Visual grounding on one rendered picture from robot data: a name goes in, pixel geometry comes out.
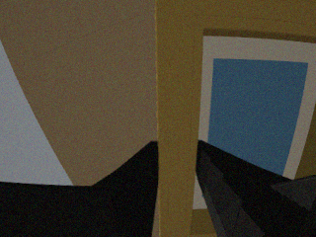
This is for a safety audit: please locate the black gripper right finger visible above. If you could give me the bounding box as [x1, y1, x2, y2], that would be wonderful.
[195, 139, 316, 237]

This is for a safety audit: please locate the yellow picture frame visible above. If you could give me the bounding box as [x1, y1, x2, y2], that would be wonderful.
[155, 0, 316, 237]

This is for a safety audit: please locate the brown flat board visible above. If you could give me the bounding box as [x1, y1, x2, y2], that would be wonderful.
[0, 0, 158, 187]

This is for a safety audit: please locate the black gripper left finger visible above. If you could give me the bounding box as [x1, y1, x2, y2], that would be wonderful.
[0, 141, 159, 237]

